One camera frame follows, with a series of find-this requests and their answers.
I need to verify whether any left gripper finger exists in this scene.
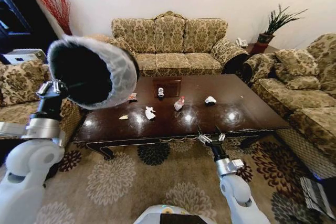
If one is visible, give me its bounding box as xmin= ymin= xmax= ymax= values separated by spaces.
xmin=36 ymin=81 xmax=53 ymax=98
xmin=51 ymin=79 xmax=69 ymax=95

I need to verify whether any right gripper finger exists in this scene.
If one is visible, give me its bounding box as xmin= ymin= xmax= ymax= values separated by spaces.
xmin=214 ymin=125 xmax=226 ymax=143
xmin=196 ymin=125 xmax=212 ymax=145

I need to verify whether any black bin with clear liner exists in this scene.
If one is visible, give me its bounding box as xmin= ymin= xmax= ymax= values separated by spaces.
xmin=47 ymin=34 xmax=141 ymax=111

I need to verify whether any floral armchair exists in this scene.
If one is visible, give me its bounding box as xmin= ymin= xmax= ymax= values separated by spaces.
xmin=0 ymin=59 xmax=84 ymax=148

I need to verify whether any dark wooden coffee table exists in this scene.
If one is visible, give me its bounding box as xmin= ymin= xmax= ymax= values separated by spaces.
xmin=72 ymin=73 xmax=291 ymax=161

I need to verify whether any white box appliance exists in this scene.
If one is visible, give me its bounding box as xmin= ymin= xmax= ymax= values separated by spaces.
xmin=2 ymin=48 xmax=47 ymax=65

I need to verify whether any crushed clear plastic bottle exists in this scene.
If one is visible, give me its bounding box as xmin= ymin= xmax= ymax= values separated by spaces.
xmin=173 ymin=96 xmax=186 ymax=111

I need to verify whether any crumpled white tissue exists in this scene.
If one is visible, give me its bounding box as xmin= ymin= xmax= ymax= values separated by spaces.
xmin=145 ymin=106 xmax=156 ymax=121

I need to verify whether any dark wooden tissue box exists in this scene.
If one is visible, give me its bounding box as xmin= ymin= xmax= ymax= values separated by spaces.
xmin=152 ymin=76 xmax=183 ymax=97

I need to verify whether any dark wooden cabinet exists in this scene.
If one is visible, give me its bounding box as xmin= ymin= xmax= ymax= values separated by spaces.
xmin=0 ymin=0 xmax=59 ymax=56

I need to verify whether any red branch decoration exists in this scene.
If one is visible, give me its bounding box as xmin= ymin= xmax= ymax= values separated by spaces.
xmin=38 ymin=0 xmax=73 ymax=36

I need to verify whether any white robot front shell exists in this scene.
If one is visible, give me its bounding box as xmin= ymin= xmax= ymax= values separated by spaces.
xmin=132 ymin=204 xmax=217 ymax=224

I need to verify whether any floral patterned rug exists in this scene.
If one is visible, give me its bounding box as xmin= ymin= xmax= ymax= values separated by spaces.
xmin=0 ymin=132 xmax=326 ymax=224

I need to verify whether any floral sofa with cushions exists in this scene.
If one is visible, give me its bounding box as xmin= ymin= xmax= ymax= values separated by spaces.
xmin=242 ymin=33 xmax=336 ymax=180

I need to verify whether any dark wooden side table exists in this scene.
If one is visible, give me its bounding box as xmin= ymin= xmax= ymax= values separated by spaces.
xmin=245 ymin=42 xmax=280 ymax=57

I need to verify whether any three-seat floral sofa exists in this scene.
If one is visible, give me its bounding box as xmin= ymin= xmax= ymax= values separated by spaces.
xmin=86 ymin=10 xmax=249 ymax=78

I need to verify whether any small floral cushion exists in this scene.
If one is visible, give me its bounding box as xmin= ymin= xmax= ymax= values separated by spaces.
xmin=284 ymin=75 xmax=321 ymax=91

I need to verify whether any large floral cushion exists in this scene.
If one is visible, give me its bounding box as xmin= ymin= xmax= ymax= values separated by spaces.
xmin=274 ymin=48 xmax=320 ymax=78

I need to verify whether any striped grey cloth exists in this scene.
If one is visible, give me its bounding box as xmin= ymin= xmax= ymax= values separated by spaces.
xmin=299 ymin=176 xmax=336 ymax=220

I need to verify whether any potted green plant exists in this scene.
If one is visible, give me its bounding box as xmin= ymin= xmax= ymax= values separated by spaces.
xmin=256 ymin=4 xmax=309 ymax=45

